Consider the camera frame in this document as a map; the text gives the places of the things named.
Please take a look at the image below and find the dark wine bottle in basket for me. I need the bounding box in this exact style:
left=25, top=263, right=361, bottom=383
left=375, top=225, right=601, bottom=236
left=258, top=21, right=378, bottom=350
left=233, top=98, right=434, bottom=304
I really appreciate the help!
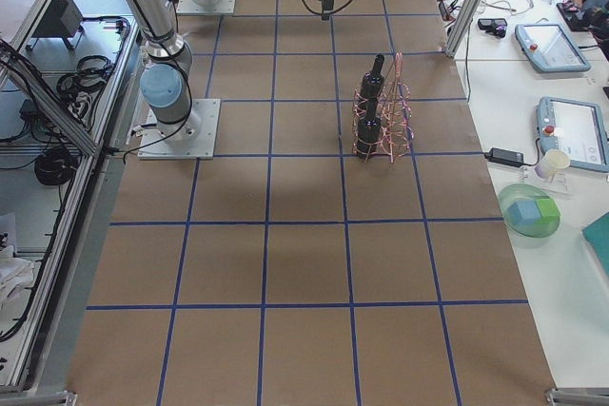
left=355, top=97, right=382, bottom=158

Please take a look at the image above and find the black handheld controller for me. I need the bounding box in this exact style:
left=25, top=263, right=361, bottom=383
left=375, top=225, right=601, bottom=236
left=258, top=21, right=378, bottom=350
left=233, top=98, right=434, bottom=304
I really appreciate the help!
left=477, top=18, right=507, bottom=38

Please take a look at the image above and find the far blue teach pendant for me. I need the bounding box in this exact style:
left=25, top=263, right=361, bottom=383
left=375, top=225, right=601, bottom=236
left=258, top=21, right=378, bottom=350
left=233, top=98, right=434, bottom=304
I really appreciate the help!
left=514, top=23, right=591, bottom=73

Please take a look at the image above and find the blue teach pendant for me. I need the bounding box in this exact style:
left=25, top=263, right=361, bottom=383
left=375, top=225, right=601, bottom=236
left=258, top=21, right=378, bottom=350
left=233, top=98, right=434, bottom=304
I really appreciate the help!
left=514, top=23, right=591, bottom=73
left=537, top=96, right=608, bottom=173

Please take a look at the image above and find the black power adapter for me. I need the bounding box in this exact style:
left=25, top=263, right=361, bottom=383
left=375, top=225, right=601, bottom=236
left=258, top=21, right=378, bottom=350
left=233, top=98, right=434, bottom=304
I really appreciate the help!
left=484, top=147, right=524, bottom=168

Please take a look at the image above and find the white paper cup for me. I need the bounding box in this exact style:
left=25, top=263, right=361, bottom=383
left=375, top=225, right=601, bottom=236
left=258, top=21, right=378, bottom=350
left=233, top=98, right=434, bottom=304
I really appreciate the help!
left=535, top=148, right=570, bottom=180

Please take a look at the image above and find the near blue teach pendant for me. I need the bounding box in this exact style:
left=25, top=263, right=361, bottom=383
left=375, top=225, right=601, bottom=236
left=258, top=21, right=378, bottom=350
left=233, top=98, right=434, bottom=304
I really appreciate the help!
left=537, top=96, right=608, bottom=173

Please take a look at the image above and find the green bowl with blocks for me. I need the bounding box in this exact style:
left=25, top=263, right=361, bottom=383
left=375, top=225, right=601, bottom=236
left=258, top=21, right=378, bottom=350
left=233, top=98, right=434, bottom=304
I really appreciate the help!
left=498, top=184, right=560, bottom=238

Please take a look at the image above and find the teal book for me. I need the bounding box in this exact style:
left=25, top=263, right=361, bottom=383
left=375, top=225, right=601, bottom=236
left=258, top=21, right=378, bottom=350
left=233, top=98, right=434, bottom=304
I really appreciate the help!
left=582, top=213, right=609, bottom=274

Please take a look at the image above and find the copper wire wine basket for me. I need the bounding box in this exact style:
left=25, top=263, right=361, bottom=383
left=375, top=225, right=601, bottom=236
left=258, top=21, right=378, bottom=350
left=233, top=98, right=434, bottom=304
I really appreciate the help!
left=352, top=52, right=414, bottom=164

